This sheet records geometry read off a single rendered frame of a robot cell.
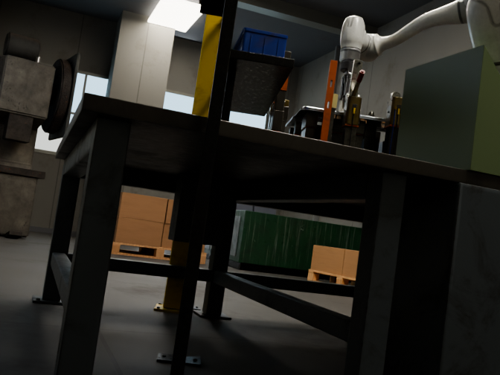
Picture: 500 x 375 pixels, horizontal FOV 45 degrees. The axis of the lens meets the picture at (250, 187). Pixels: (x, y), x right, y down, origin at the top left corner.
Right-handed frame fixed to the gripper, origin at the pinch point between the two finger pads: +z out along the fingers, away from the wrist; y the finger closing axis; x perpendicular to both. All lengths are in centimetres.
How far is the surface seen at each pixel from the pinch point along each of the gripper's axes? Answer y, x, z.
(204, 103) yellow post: 43, 62, -1
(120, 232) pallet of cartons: 413, 140, 78
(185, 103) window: 730, 106, -139
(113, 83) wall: 633, 210, -132
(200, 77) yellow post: 43, 66, -14
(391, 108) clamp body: -22.3, -15.0, 2.6
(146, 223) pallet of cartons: 422, 115, 65
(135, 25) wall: 638, 191, -225
